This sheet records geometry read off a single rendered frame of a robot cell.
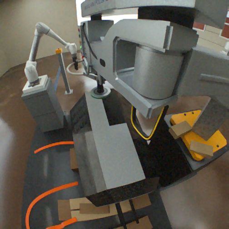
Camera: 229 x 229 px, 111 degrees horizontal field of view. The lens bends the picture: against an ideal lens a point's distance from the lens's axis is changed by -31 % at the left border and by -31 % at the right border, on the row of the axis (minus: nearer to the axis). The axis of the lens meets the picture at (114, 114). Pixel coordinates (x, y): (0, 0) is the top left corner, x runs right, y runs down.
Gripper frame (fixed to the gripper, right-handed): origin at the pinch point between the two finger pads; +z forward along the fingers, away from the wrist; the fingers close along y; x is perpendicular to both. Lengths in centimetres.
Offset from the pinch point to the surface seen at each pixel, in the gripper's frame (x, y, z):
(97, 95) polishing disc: -24, 90, -8
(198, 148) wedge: -9, 192, -13
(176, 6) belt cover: -47, 153, -86
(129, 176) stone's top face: -60, 163, -12
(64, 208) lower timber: -125, 141, 57
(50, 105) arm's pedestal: -65, 26, 25
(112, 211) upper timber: -85, 176, 46
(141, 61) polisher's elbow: -42, 143, -66
